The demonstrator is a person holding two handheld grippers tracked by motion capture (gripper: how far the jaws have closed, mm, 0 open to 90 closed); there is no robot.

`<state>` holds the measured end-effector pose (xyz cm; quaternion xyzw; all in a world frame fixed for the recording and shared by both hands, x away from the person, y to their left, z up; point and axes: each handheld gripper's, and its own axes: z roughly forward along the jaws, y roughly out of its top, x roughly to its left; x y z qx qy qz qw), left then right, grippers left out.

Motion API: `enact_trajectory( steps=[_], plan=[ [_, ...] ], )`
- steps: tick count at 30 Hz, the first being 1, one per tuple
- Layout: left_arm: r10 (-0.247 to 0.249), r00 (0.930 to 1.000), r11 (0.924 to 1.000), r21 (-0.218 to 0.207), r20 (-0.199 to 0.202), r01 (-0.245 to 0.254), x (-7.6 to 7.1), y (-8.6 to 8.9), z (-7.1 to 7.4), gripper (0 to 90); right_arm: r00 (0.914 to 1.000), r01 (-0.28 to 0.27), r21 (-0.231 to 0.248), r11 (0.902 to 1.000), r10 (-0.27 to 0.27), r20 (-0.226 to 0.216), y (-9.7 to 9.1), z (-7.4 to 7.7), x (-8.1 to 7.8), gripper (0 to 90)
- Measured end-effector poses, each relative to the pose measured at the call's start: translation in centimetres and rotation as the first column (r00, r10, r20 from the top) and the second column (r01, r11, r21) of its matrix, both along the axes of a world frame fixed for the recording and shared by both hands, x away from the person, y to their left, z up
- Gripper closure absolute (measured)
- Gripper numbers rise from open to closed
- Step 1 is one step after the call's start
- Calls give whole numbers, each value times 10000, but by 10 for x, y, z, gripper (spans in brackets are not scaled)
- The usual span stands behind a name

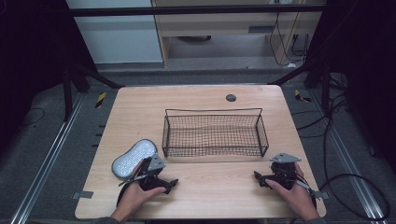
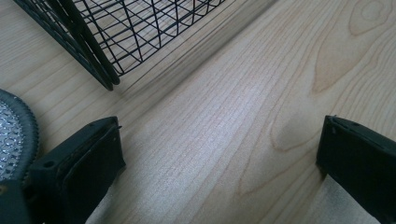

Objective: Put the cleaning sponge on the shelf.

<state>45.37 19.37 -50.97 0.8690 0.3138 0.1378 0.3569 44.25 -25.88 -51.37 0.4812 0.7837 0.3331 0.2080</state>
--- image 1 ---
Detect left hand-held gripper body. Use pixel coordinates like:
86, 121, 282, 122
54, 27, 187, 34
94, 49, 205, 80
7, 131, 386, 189
118, 154, 170, 191

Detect light wooden desk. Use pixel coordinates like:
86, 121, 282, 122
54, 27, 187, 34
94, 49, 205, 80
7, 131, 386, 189
151, 0, 327, 68

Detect person's right hand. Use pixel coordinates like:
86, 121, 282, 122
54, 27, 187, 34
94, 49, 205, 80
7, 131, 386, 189
264, 162, 320, 220

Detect black metal stand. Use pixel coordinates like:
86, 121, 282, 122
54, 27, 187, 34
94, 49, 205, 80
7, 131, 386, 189
267, 57, 334, 118
61, 60, 125, 123

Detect black horizontal bar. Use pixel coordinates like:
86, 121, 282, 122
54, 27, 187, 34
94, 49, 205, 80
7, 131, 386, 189
66, 4, 326, 18

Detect thin black floor cable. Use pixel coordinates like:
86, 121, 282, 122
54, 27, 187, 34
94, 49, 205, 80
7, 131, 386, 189
19, 106, 47, 128

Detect black hanging cables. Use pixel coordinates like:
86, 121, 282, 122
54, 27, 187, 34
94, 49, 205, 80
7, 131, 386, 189
268, 11, 312, 67

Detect black floor cable loop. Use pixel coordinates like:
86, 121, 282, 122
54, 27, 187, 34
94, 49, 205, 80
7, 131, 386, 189
290, 90, 391, 222

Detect person's left hand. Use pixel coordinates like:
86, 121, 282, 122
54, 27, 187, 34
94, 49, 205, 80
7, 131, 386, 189
115, 160, 167, 218

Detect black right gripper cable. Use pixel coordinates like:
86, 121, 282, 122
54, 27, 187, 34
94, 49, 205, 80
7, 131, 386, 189
293, 174, 318, 208

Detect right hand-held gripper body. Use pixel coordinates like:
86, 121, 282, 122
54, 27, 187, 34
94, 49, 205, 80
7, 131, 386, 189
269, 152, 299, 191

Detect black wire mesh basket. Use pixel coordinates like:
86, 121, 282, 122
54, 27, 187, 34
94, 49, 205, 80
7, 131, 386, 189
161, 107, 270, 159

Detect white cabinet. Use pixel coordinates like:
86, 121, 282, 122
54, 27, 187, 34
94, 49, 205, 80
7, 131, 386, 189
65, 0, 164, 65

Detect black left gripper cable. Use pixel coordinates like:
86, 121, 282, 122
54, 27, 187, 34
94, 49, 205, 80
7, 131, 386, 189
116, 181, 134, 208

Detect metal floor rail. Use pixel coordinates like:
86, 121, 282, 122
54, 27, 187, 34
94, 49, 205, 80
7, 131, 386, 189
309, 90, 389, 224
9, 92, 86, 224

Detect grey tape strip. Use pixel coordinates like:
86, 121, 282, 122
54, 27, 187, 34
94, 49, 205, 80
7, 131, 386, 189
313, 190, 330, 201
71, 190, 94, 200

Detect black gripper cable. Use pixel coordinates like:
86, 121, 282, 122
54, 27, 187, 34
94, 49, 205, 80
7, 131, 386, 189
116, 181, 134, 208
293, 174, 318, 208

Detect yellow black striped tape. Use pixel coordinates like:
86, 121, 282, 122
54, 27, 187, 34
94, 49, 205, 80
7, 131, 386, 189
94, 91, 107, 109
294, 89, 312, 104

